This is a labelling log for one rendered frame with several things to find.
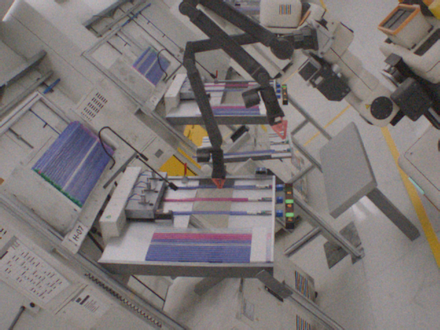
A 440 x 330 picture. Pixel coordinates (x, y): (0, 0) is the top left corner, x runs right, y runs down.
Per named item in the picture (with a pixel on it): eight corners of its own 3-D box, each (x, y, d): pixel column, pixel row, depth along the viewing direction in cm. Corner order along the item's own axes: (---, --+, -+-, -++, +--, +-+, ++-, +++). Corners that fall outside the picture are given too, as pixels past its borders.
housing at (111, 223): (146, 190, 258) (141, 166, 251) (121, 247, 215) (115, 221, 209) (130, 190, 259) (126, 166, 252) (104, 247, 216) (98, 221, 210)
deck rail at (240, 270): (273, 274, 192) (273, 262, 189) (273, 278, 190) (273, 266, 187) (102, 270, 201) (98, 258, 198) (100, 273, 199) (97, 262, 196)
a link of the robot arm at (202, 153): (219, 137, 228) (219, 134, 237) (194, 139, 228) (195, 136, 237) (221, 163, 231) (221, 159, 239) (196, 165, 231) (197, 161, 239)
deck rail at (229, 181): (275, 185, 251) (275, 174, 248) (275, 188, 250) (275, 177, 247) (139, 186, 260) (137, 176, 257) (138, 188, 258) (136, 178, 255)
